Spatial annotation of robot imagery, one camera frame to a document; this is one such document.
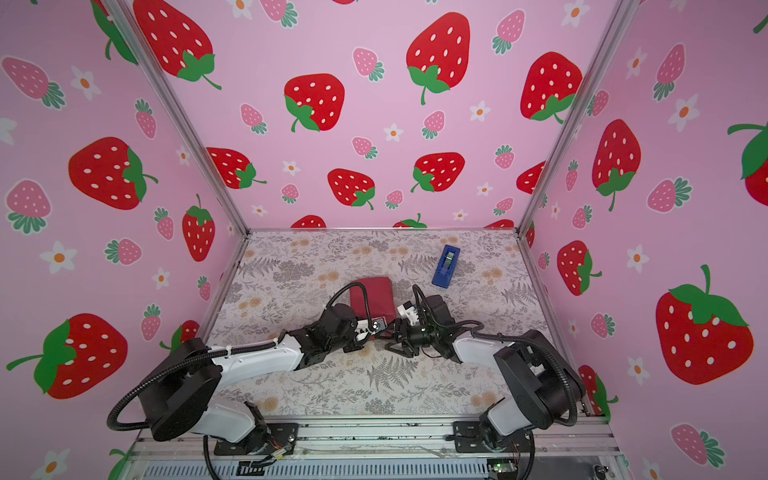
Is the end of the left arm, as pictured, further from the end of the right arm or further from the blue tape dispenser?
the blue tape dispenser

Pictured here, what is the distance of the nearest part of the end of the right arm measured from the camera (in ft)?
2.25

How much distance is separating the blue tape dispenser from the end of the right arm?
0.85 ft

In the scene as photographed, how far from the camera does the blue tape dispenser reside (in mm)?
1032

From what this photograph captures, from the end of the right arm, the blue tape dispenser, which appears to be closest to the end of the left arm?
the end of the right arm
